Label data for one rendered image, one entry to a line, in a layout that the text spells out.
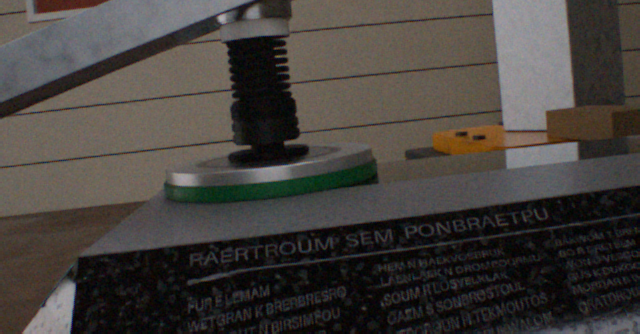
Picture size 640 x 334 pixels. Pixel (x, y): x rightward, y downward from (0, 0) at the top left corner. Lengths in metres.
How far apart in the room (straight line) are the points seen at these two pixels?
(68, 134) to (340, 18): 2.93
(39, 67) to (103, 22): 0.07
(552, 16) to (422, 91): 5.49
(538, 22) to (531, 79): 0.12
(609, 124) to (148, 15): 0.77
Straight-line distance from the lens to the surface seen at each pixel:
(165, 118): 6.68
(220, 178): 0.60
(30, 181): 7.04
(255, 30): 0.65
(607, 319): 0.45
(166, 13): 0.64
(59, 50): 0.65
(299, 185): 0.59
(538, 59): 1.41
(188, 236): 0.47
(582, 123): 1.20
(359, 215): 0.47
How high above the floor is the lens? 0.91
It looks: 5 degrees down
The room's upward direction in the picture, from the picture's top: 6 degrees counter-clockwise
